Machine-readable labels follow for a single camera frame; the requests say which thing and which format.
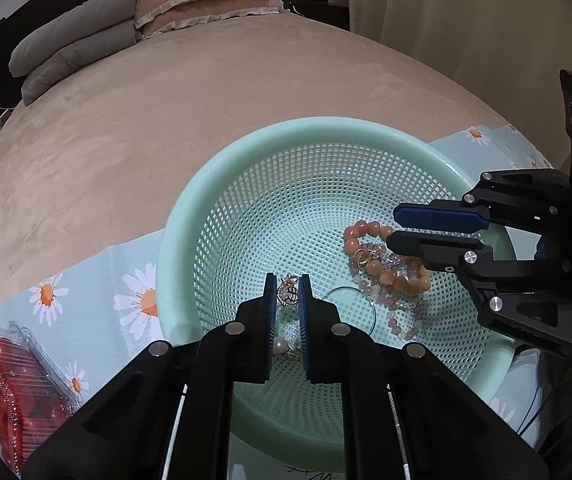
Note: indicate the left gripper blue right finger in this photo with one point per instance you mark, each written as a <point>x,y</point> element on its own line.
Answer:
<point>305,298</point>

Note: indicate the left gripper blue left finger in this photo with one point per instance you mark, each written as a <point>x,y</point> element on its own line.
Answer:
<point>269,307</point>

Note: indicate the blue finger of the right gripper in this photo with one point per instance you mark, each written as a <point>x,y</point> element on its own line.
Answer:
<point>438,252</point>
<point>442,215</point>

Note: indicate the silver hoop earring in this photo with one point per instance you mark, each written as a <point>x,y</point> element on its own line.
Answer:
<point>354,307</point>

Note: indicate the pearl earring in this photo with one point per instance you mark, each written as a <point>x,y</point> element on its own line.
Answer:
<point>280,346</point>

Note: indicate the silver rhinestone earring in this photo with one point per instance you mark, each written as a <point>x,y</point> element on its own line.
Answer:
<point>362,258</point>

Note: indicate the mint green plastic basket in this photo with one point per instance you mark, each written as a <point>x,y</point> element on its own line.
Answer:
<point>277,201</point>

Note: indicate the daisy print blue cloth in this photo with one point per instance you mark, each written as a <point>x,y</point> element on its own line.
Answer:
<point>100,319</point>

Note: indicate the beige curtain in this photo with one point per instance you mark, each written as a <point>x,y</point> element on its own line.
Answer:
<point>508,53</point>

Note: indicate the beige bedspread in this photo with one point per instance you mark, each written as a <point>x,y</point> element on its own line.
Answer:
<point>101,158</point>

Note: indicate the lower beige ruffled pillow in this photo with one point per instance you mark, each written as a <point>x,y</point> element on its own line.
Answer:
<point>199,12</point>

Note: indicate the clear box of cherry tomatoes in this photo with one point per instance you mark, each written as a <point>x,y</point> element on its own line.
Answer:
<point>35,398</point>

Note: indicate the lower grey folded blanket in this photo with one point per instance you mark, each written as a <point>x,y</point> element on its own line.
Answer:
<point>71,58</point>

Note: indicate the grey folded blanket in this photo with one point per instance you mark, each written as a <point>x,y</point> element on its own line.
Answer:
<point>71,58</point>
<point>82,21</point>

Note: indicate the upper grey folded blanket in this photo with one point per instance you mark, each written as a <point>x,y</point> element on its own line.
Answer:
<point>82,21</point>

